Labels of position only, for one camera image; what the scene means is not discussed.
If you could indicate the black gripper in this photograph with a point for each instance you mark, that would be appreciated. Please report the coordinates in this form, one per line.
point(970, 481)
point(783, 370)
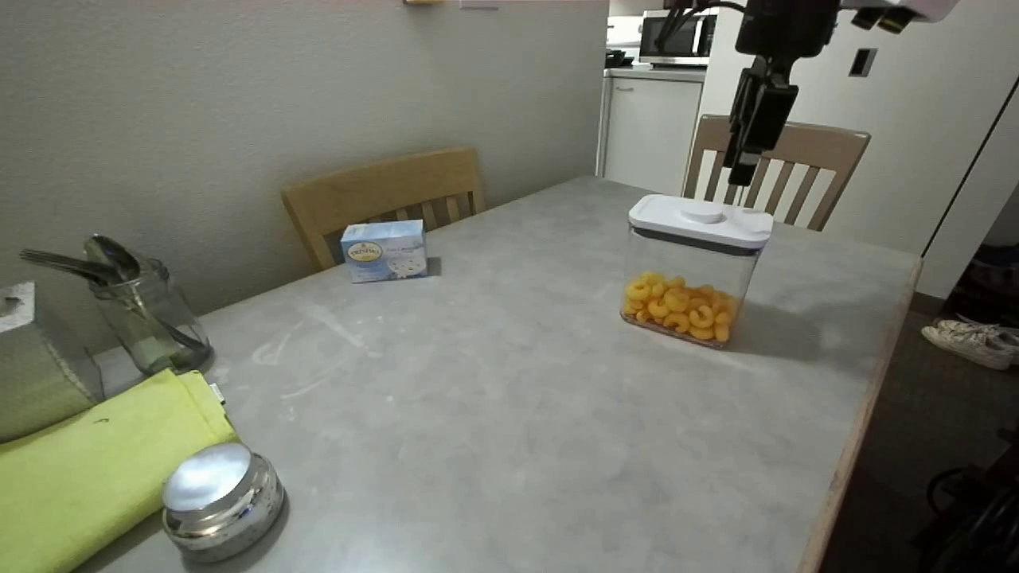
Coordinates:
point(769, 106)

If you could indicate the white rectangular container lid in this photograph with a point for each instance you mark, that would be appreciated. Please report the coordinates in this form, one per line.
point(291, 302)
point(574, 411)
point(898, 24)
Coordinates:
point(702, 220)

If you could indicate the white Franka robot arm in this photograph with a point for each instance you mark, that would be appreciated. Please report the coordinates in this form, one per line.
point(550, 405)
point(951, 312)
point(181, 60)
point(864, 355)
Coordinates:
point(792, 28)

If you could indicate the clear plastic food container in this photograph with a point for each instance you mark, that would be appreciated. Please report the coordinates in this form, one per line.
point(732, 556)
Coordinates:
point(688, 291)

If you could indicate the wooden chair with slats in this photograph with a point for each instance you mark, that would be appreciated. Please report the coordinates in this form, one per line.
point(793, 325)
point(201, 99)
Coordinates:
point(816, 159)

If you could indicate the white kitchen cabinet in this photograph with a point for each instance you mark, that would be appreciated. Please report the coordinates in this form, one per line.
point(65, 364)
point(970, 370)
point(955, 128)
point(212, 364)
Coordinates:
point(652, 128)

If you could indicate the microwave oven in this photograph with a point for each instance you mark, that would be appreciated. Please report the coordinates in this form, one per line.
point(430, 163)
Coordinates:
point(679, 35)

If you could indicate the yellow macaroni pasta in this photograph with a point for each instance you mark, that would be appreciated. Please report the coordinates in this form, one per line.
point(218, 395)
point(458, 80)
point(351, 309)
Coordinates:
point(679, 306)

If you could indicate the dark bag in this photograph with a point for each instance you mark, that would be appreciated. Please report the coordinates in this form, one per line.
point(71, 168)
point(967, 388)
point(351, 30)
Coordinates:
point(990, 281)

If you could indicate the white sneaker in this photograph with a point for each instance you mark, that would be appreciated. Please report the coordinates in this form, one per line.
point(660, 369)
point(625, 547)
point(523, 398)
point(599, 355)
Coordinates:
point(973, 345)

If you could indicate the plain wooden chair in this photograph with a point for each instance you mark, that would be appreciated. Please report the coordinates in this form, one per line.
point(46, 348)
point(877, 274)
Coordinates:
point(383, 185)

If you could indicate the light blue tea box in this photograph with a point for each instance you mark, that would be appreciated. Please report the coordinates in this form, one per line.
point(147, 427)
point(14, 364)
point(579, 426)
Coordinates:
point(383, 250)

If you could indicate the clear glass utensil jar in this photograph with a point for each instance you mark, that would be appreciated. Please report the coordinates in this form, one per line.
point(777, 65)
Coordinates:
point(155, 319)

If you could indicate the round silver metal tin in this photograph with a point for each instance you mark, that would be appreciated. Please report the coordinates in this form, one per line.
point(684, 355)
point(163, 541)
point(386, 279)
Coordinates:
point(221, 499)

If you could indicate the metal spoon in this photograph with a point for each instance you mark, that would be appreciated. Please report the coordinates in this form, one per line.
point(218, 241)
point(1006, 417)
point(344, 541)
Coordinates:
point(114, 256)

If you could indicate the dark metal utensil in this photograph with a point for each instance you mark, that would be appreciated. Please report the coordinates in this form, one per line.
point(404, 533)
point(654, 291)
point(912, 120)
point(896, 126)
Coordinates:
point(65, 261)

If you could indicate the lime green cloth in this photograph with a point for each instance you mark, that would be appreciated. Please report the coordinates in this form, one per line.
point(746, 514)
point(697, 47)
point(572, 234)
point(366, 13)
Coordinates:
point(85, 467)

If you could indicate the black wall switch plate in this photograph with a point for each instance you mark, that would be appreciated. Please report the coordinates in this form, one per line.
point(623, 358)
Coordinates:
point(864, 62)

